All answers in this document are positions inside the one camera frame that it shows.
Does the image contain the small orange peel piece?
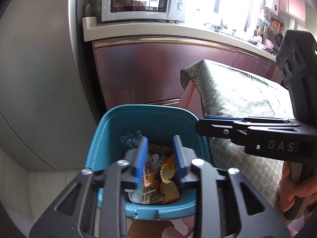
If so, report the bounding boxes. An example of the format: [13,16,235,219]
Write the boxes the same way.
[160,155,176,184]

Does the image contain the large orange peel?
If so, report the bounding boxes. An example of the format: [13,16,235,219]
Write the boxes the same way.
[160,180,180,204]

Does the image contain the clear plastic bottle red label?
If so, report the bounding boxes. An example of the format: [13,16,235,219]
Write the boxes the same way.
[120,131,142,151]

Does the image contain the teal plastic trash bin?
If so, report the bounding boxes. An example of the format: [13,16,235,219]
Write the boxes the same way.
[85,104,211,221]

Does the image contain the maroon kitchen counter cabinets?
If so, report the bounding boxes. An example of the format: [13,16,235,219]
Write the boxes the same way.
[82,17,283,111]

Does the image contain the person right hand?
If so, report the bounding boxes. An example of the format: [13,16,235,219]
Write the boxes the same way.
[279,161,317,212]

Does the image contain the patchwork patterned tablecloth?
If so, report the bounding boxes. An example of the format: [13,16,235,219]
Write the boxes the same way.
[180,60,293,213]

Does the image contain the pink pot on counter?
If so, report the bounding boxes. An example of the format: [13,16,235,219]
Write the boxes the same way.
[262,38,274,50]

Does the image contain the stainless steel refrigerator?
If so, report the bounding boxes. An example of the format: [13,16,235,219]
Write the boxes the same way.
[1,0,98,170]

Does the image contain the white microwave oven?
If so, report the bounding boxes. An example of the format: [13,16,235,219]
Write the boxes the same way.
[101,0,185,22]

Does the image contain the pink upper wall cabinet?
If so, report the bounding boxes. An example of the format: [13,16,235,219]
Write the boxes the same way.
[271,0,308,23]

